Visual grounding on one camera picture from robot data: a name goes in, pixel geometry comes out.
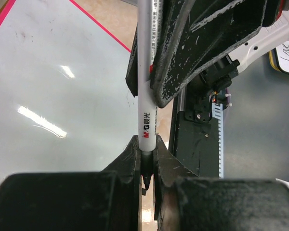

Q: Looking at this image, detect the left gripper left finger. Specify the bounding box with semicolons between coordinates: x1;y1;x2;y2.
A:
0;136;141;231

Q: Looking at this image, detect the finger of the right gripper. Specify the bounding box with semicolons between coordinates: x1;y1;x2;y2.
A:
151;0;267;108
125;31;138;97

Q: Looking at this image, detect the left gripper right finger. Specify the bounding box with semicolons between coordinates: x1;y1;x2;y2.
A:
154;137;289;231

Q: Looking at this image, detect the whiteboard with pink frame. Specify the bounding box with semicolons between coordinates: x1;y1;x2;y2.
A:
0;0;138;184

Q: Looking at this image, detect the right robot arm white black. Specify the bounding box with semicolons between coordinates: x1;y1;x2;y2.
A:
126;0;289;108

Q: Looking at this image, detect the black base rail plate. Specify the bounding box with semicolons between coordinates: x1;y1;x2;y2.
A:
169;87;219;178

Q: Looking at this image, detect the grey slotted cable duct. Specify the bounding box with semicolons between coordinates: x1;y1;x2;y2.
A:
212;103;224;179

